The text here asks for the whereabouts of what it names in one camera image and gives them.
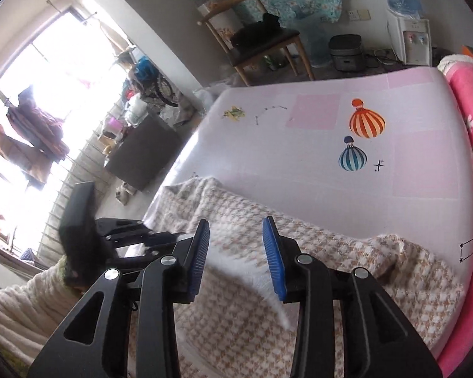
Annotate beige houndstooth coat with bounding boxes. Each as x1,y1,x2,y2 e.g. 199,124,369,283
144,178,465,377

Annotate green sleeve forearm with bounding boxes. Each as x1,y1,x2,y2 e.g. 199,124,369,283
0,256,83,377

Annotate hanging brown clothes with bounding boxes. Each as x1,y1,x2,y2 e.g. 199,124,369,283
0,86,70,189

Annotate black clothing on chair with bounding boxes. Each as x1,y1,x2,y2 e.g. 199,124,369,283
230,13,282,50

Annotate pair of beige shoes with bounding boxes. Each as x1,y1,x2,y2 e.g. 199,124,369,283
115,182,137,206

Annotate metal window railing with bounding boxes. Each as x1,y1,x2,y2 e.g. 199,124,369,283
35,125,115,268

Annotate dark cabinet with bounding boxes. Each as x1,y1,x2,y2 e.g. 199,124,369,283
105,115,182,191

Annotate white plastic bag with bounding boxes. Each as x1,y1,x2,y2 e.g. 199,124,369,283
194,82,231,113

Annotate wooden chair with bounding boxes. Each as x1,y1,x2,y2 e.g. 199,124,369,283
197,0,315,86

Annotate black rice cooker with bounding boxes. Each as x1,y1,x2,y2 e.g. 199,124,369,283
328,34,366,72

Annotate white water dispenser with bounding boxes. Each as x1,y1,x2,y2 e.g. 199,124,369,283
387,9,432,66

